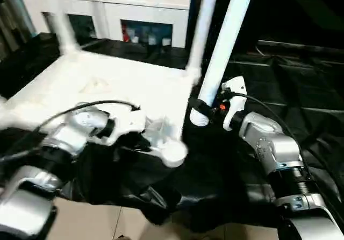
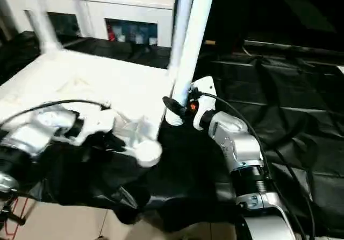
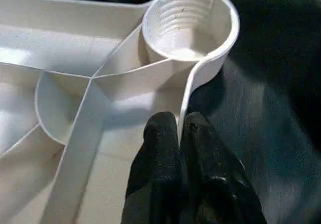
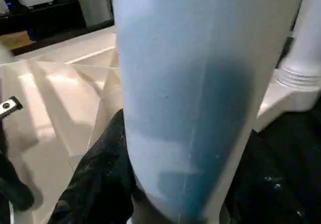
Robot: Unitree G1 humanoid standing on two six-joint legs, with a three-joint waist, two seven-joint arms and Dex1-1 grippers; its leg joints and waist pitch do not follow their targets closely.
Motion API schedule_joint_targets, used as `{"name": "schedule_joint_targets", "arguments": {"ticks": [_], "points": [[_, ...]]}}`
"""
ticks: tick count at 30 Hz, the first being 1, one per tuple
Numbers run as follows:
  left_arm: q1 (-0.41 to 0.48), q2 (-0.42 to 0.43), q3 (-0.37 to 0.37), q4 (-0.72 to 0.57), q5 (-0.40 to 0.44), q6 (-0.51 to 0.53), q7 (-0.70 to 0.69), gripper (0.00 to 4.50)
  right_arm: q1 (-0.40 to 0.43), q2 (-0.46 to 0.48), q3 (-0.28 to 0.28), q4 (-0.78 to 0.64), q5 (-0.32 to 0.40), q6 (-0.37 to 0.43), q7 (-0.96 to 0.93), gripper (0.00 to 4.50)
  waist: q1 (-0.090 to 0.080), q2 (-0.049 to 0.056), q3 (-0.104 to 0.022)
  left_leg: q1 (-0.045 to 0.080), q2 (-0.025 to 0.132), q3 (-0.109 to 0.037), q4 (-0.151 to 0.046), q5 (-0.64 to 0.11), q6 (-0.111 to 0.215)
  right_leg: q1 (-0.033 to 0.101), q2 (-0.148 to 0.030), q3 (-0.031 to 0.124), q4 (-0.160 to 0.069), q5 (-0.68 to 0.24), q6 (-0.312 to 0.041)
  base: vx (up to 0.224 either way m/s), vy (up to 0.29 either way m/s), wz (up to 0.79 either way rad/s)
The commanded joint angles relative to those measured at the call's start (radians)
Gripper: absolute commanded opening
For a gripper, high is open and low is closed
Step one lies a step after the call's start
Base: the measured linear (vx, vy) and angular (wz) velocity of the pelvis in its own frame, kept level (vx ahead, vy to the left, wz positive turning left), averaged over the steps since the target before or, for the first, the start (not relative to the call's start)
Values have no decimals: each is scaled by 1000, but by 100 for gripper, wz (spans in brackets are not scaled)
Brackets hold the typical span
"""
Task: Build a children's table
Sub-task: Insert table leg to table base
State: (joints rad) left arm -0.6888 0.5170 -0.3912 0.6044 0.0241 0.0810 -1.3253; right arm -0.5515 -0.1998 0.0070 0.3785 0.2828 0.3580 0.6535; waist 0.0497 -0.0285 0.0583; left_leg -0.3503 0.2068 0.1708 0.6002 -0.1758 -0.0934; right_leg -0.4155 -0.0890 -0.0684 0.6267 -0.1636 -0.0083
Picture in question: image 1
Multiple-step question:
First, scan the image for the white plastic table leg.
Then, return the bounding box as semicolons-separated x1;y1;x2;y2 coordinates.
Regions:
190;0;259;129
42;0;82;57
184;0;222;80

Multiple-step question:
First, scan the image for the black work mat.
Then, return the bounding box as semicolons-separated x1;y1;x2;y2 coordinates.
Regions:
0;33;344;235

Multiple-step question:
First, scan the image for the dark low shelf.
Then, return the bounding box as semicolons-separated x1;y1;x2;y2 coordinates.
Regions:
258;40;344;55

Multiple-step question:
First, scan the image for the white cabinet with glass doors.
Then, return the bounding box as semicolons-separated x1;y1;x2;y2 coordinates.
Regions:
19;0;193;48

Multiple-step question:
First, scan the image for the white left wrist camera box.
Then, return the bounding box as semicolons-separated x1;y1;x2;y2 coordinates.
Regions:
104;108;149;147

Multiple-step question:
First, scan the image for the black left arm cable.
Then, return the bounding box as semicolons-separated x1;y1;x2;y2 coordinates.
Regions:
0;100;141;163

